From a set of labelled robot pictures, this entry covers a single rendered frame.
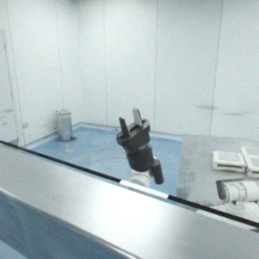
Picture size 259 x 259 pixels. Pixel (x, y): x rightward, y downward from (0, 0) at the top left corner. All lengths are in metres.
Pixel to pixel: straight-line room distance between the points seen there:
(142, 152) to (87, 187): 0.59
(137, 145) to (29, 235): 0.58
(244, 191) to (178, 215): 0.72
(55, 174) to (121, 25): 5.26
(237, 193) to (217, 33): 4.19
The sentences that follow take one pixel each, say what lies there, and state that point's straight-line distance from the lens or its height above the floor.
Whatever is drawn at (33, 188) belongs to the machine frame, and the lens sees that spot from 0.21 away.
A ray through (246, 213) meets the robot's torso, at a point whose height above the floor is 1.21.
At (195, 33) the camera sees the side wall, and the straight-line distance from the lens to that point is 4.94.
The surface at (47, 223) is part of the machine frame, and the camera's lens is 0.18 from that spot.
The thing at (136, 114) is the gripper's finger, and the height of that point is 1.55.
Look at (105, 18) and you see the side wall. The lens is 5.64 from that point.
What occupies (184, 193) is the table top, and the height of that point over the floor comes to 0.82.
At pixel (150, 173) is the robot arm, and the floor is 1.34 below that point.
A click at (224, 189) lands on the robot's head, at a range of 0.86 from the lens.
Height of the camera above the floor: 1.73
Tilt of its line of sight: 17 degrees down
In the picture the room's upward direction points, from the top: straight up
